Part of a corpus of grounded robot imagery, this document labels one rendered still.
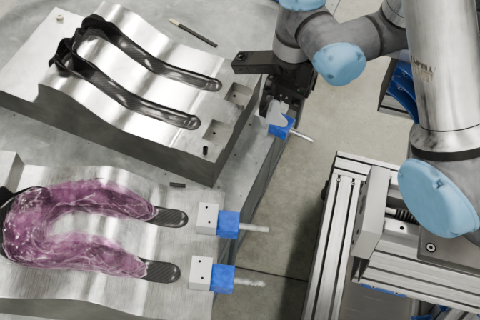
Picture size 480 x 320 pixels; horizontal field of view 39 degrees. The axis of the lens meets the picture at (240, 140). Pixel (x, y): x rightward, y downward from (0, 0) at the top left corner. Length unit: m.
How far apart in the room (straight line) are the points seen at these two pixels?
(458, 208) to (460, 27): 0.22
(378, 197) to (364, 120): 1.42
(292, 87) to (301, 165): 1.12
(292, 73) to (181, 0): 0.51
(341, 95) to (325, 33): 1.52
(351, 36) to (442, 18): 0.30
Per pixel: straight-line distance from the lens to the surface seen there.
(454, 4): 0.84
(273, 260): 2.19
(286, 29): 1.18
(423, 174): 0.88
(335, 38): 1.11
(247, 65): 1.30
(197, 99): 1.37
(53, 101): 1.38
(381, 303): 1.96
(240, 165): 1.38
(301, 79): 1.27
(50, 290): 1.17
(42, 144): 1.43
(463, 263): 1.09
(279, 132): 1.41
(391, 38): 1.16
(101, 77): 1.38
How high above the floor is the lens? 1.94
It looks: 53 degrees down
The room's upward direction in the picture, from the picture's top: 8 degrees clockwise
